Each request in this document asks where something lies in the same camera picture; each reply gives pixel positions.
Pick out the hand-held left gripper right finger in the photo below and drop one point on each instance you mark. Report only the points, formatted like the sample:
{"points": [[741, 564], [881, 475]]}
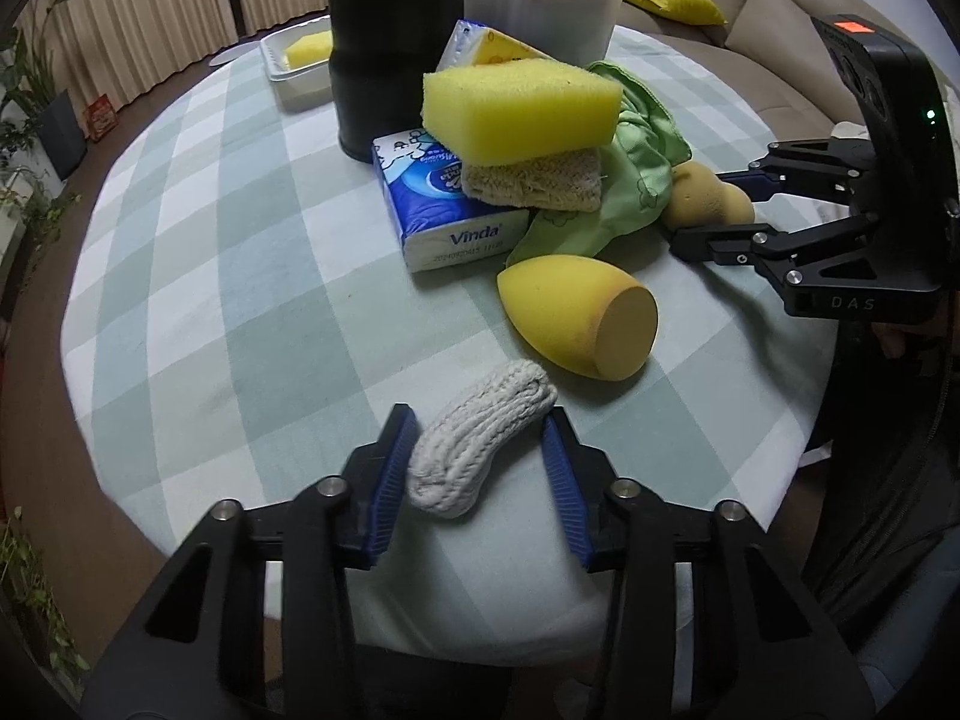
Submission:
{"points": [[562, 480]]}

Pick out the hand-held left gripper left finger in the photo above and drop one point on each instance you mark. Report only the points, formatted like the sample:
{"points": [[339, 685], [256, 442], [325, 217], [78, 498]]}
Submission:
{"points": [[394, 480]]}

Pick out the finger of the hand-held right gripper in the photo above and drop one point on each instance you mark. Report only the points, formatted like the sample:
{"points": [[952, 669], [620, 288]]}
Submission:
{"points": [[720, 244], [757, 178]]}

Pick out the yellow gourd-shaped sponge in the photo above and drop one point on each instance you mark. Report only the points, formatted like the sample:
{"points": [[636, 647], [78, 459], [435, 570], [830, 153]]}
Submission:
{"points": [[697, 195]]}

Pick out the white knitted cloth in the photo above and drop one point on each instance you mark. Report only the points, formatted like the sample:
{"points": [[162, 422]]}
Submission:
{"points": [[480, 435]]}

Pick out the green cloth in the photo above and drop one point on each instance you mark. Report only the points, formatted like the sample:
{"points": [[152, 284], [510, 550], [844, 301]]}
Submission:
{"points": [[645, 127]]}

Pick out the yellow egg-shaped sponge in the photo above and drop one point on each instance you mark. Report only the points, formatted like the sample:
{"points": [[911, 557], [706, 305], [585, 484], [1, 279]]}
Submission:
{"points": [[555, 307]]}

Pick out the beige loofah pad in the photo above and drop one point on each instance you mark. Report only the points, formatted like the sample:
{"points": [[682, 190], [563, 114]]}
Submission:
{"points": [[525, 180]]}

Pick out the large yellow rectangular sponge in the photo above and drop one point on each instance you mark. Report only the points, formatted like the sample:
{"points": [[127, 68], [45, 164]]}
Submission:
{"points": [[517, 112]]}

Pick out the blue tissue pack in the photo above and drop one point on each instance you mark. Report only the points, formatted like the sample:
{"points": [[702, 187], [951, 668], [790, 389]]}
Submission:
{"points": [[435, 202]]}

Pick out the white plastic tray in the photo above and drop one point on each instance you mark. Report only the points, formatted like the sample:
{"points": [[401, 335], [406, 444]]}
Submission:
{"points": [[300, 86]]}

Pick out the person's right hand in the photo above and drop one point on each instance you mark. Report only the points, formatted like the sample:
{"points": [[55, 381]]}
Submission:
{"points": [[891, 339]]}

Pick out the translucent plastic box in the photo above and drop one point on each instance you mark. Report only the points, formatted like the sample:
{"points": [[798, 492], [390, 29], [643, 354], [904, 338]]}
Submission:
{"points": [[555, 7]]}

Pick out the yellow and white tissue pack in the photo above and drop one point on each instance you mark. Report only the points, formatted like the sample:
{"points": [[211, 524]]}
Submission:
{"points": [[487, 45]]}

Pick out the green leafy plant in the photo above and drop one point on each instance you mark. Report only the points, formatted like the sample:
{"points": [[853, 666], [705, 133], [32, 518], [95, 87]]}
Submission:
{"points": [[30, 600]]}

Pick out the black cylindrical container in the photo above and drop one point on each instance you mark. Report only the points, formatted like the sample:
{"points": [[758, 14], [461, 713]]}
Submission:
{"points": [[390, 37]]}

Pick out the small yellow sponge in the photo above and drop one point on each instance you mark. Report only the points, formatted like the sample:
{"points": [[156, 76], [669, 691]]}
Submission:
{"points": [[307, 51]]}

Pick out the small trailing plant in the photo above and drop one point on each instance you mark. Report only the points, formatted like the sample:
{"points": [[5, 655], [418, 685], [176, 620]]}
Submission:
{"points": [[37, 217]]}

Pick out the white tv stand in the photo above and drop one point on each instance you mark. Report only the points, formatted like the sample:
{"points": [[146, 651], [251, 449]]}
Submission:
{"points": [[11, 255]]}

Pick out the red paper bag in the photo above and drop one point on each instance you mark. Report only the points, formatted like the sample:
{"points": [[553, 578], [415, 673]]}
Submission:
{"points": [[99, 118]]}

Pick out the dark grey planter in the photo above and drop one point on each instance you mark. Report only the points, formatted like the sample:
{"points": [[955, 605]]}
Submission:
{"points": [[64, 135]]}

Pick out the tall leafy plant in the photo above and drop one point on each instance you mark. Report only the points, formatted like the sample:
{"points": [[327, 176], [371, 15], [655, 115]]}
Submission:
{"points": [[30, 67]]}

